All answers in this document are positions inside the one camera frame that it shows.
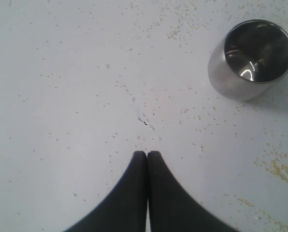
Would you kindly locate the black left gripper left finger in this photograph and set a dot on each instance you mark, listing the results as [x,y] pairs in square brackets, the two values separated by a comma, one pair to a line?
[124,209]

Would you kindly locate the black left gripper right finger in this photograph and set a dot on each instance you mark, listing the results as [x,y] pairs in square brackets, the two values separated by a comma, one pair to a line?
[171,208]

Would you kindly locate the stainless steel cup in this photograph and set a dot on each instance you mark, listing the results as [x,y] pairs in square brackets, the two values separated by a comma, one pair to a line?
[251,58]

